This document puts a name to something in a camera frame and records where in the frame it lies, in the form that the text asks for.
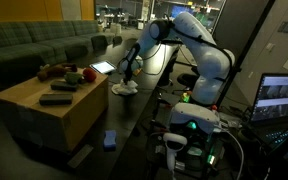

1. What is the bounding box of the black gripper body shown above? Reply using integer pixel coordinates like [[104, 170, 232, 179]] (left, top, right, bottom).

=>
[[122, 60, 133, 84]]

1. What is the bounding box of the white VR headset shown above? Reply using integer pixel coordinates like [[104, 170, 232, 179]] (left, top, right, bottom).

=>
[[169, 103, 220, 134]]

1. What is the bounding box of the black block far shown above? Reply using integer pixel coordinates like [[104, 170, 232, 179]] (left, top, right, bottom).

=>
[[50, 81, 77, 91]]

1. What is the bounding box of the open laptop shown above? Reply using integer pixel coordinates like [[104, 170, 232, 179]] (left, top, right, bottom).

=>
[[248, 73, 288, 151]]

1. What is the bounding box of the black block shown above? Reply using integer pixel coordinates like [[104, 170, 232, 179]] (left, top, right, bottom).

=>
[[39, 94, 73, 105], [50, 81, 77, 91]]

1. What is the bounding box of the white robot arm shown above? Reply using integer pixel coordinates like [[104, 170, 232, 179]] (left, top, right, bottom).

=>
[[112, 12, 235, 105]]

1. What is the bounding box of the black tripod pole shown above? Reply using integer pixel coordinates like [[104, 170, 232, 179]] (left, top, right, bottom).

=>
[[213, 0, 275, 106]]

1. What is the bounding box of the cardboard box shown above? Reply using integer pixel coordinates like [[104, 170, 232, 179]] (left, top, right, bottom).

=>
[[0, 73, 108, 153]]

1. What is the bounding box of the white VR controller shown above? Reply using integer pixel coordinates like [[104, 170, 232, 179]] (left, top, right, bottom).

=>
[[163, 133, 187, 171]]

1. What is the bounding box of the black block near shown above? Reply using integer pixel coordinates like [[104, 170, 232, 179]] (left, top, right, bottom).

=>
[[39, 94, 73, 105]]

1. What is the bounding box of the brown plush toy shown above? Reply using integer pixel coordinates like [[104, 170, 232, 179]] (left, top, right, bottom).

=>
[[37, 63, 77, 81]]

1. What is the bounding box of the white tablet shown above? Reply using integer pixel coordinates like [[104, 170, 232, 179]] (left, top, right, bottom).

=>
[[90, 61, 116, 74]]

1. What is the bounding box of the white terry towel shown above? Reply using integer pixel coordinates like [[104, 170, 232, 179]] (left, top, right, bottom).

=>
[[111, 80, 138, 95]]

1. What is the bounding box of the plaid green sofa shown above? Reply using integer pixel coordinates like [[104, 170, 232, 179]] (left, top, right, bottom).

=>
[[0, 19, 118, 88]]

